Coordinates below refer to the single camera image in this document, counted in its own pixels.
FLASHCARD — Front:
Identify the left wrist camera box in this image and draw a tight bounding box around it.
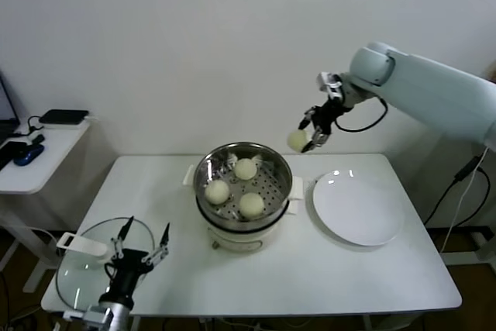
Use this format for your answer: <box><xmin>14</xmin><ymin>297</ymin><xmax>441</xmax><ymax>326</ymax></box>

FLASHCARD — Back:
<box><xmin>62</xmin><ymin>305</ymin><xmax>116</xmax><ymax>327</ymax></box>

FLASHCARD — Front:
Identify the white desk leg frame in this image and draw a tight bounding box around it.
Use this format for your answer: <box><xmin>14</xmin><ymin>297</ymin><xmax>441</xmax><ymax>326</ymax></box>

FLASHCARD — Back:
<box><xmin>441</xmin><ymin>232</ymin><xmax>496</xmax><ymax>266</ymax></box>

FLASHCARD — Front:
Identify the white round plate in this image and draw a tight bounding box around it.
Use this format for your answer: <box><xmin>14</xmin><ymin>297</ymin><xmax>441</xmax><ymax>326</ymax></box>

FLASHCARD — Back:
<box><xmin>308</xmin><ymin>170</ymin><xmax>404</xmax><ymax>247</ymax></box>

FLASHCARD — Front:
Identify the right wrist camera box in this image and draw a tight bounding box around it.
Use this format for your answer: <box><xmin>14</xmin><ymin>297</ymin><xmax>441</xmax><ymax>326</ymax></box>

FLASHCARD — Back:
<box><xmin>317</xmin><ymin>71</ymin><xmax>345</xmax><ymax>100</ymax></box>

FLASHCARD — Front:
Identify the white steamed baozi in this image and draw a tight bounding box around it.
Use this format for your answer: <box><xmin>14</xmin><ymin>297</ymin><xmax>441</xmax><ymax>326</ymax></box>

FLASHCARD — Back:
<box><xmin>233</xmin><ymin>158</ymin><xmax>258</xmax><ymax>181</ymax></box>
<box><xmin>286</xmin><ymin>129</ymin><xmax>311</xmax><ymax>153</ymax></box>
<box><xmin>238</xmin><ymin>192</ymin><xmax>266</xmax><ymax>219</ymax></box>
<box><xmin>204</xmin><ymin>180</ymin><xmax>231</xmax><ymax>205</ymax></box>

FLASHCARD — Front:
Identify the black power adapter cable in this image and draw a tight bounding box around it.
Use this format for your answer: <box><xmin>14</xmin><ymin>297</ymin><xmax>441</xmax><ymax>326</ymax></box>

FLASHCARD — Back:
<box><xmin>424</xmin><ymin>155</ymin><xmax>490</xmax><ymax>227</ymax></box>

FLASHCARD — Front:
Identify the white wall cable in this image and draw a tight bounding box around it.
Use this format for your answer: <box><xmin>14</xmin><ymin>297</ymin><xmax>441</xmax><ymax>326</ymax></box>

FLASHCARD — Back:
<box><xmin>441</xmin><ymin>147</ymin><xmax>490</xmax><ymax>254</ymax></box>

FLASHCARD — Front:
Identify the white side table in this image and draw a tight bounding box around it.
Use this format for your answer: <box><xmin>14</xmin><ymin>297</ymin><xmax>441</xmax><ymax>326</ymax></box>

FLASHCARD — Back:
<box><xmin>0</xmin><ymin>116</ymin><xmax>98</xmax><ymax>294</ymax></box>

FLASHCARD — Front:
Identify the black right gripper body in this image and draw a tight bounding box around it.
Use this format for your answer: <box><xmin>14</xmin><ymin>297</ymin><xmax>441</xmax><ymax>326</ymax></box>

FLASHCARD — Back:
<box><xmin>312</xmin><ymin>97</ymin><xmax>345</xmax><ymax>133</ymax></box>

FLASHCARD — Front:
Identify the thin black usb cable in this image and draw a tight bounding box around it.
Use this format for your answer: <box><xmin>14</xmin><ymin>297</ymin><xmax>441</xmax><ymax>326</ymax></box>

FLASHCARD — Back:
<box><xmin>26</xmin><ymin>115</ymin><xmax>44</xmax><ymax>135</ymax></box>

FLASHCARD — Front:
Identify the black flat case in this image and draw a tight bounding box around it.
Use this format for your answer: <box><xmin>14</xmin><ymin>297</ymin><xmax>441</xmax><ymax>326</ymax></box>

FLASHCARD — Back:
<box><xmin>0</xmin><ymin>140</ymin><xmax>29</xmax><ymax>171</ymax></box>

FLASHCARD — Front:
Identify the white electric cooking pot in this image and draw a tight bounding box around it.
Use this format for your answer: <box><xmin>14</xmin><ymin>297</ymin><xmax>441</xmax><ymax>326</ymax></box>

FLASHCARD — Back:
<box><xmin>182</xmin><ymin>166</ymin><xmax>304</xmax><ymax>254</ymax></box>

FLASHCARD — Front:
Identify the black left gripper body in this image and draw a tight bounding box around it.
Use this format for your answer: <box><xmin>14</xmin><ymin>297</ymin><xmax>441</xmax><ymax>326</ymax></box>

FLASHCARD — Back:
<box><xmin>99</xmin><ymin>250</ymin><xmax>154</xmax><ymax>304</ymax></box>

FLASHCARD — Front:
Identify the glass lid with white handle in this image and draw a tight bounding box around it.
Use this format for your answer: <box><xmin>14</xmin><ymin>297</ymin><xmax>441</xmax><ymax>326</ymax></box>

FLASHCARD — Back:
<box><xmin>54</xmin><ymin>217</ymin><xmax>155</xmax><ymax>308</ymax></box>

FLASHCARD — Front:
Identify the black flat device box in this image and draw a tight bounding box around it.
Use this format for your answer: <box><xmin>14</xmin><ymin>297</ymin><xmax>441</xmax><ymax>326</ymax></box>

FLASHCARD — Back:
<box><xmin>39</xmin><ymin>109</ymin><xmax>90</xmax><ymax>126</ymax></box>

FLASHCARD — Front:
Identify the black laptop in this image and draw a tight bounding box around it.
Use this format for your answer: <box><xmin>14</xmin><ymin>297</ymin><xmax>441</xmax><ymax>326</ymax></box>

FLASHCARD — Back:
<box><xmin>0</xmin><ymin>73</ymin><xmax>21</xmax><ymax>146</ymax></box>

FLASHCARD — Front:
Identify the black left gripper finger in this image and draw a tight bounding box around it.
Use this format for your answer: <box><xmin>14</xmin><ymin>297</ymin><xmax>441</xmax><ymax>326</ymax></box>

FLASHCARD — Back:
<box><xmin>110</xmin><ymin>215</ymin><xmax>135</xmax><ymax>261</ymax></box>
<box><xmin>142</xmin><ymin>222</ymin><xmax>171</xmax><ymax>267</ymax></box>

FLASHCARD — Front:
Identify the blue computer mouse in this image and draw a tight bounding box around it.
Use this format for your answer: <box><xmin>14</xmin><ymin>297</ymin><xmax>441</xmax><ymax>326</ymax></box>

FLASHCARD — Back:
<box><xmin>13</xmin><ymin>144</ymin><xmax>46</xmax><ymax>167</ymax></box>

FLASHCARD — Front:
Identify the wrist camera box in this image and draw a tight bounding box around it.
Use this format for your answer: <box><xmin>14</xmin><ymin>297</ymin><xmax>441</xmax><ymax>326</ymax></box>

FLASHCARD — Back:
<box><xmin>317</xmin><ymin>71</ymin><xmax>345</xmax><ymax>100</ymax></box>
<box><xmin>62</xmin><ymin>305</ymin><xmax>116</xmax><ymax>327</ymax></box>

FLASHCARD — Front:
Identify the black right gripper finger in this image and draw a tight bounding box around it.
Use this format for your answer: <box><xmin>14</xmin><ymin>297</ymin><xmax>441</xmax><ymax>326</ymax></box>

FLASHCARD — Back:
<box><xmin>298</xmin><ymin>107</ymin><xmax>317</xmax><ymax>129</ymax></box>
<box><xmin>301</xmin><ymin>129</ymin><xmax>331</xmax><ymax>153</ymax></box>

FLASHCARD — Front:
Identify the stainless steel steamer basket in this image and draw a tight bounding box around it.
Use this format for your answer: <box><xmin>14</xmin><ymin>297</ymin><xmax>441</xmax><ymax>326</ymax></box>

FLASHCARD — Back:
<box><xmin>192</xmin><ymin>141</ymin><xmax>294</xmax><ymax>223</ymax></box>

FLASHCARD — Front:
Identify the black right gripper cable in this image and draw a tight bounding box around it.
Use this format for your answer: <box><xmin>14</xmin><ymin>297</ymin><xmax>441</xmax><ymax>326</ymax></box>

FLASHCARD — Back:
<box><xmin>334</xmin><ymin>96</ymin><xmax>389</xmax><ymax>133</ymax></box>

